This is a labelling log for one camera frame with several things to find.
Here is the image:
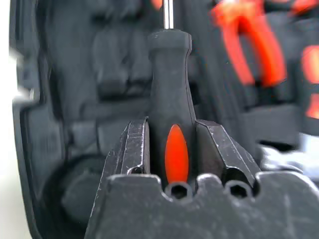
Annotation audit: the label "black orange handled screwdriver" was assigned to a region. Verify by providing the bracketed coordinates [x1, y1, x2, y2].
[147, 0, 198, 186]

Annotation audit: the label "orange handled tool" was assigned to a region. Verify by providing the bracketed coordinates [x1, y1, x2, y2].
[300, 45, 319, 120]

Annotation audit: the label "black plastic tool case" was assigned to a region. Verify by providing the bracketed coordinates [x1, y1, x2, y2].
[8, 0, 319, 239]

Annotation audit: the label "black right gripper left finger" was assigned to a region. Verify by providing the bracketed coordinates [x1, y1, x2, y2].
[84, 116, 151, 239]

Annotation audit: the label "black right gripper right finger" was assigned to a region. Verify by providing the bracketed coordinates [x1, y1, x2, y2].
[195, 119, 262, 194]

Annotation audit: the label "orange handled pliers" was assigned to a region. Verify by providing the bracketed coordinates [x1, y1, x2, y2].
[211, 0, 288, 88]

